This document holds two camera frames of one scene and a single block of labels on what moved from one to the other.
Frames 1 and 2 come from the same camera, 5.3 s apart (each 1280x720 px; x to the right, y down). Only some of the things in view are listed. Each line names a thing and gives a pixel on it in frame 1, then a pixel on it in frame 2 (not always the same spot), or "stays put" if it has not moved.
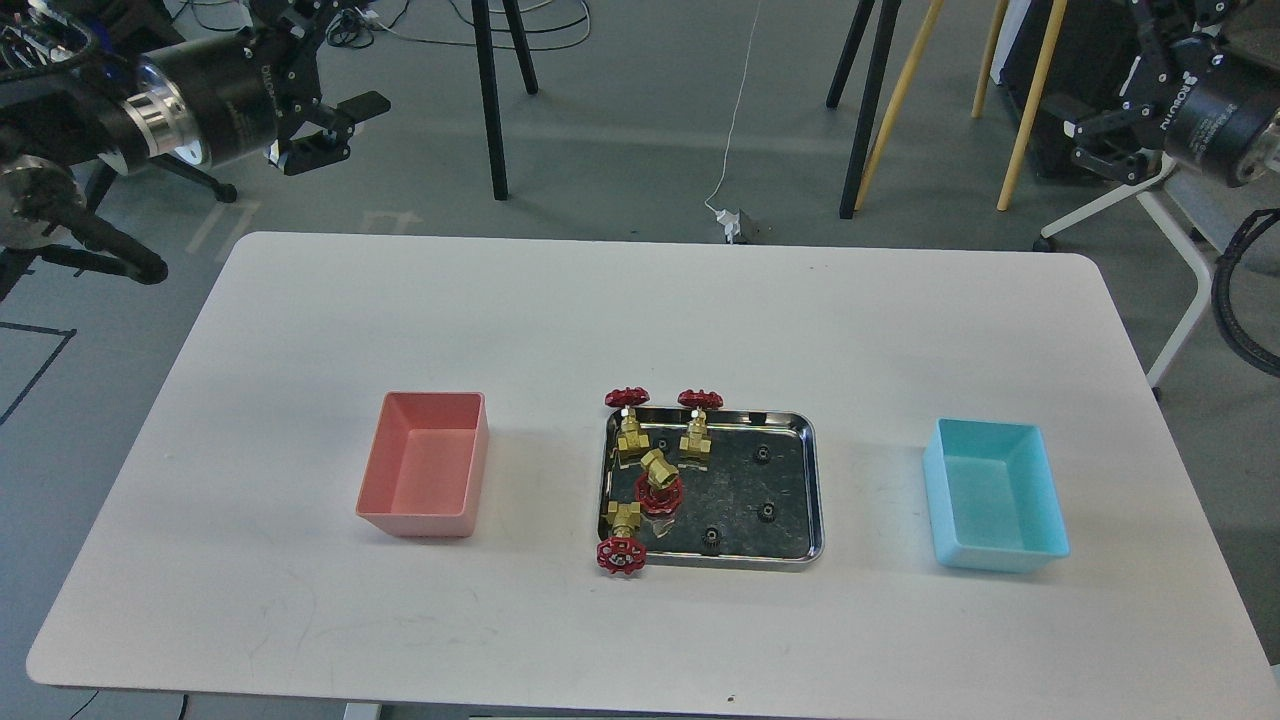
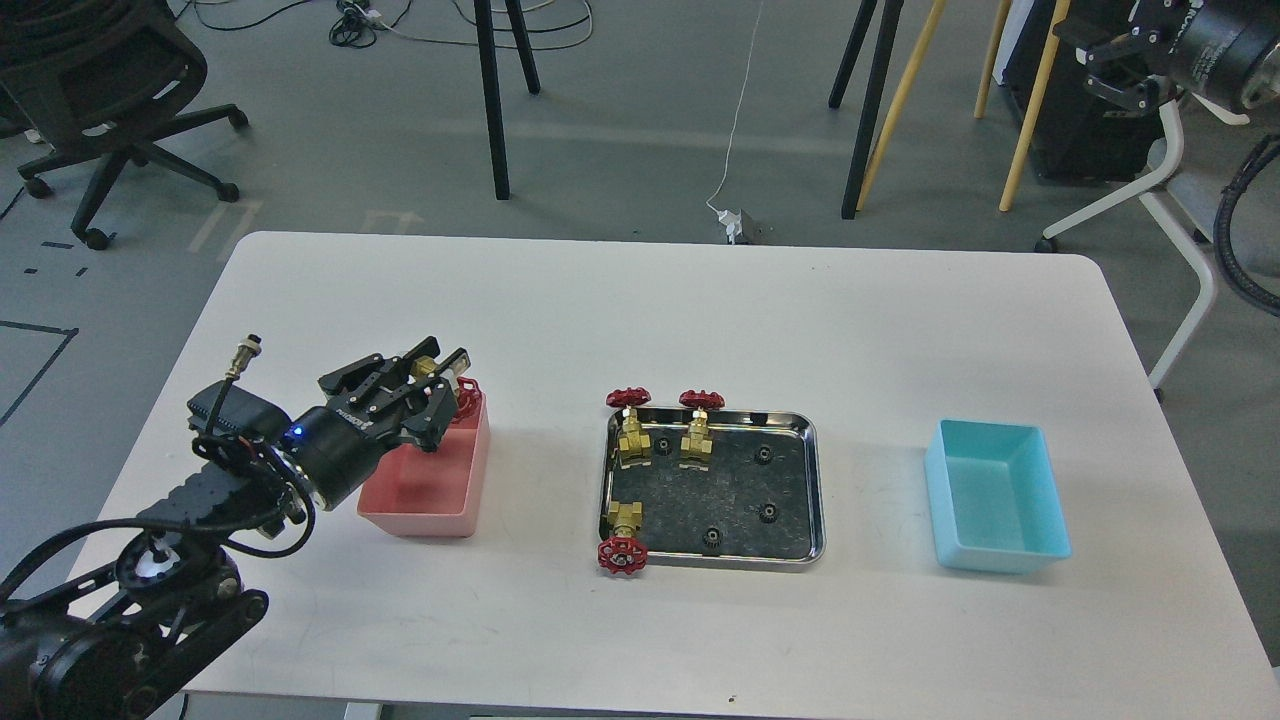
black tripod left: (484, 39) stays put
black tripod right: (890, 17) stays put
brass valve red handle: (658, 490) -> (469, 391)
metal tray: (753, 501) stays put
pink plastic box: (422, 471) stays put
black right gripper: (1209, 104) -> (1217, 46)
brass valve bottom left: (622, 554) stays put
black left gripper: (212, 100) -> (335, 448)
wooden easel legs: (1030, 106) stays put
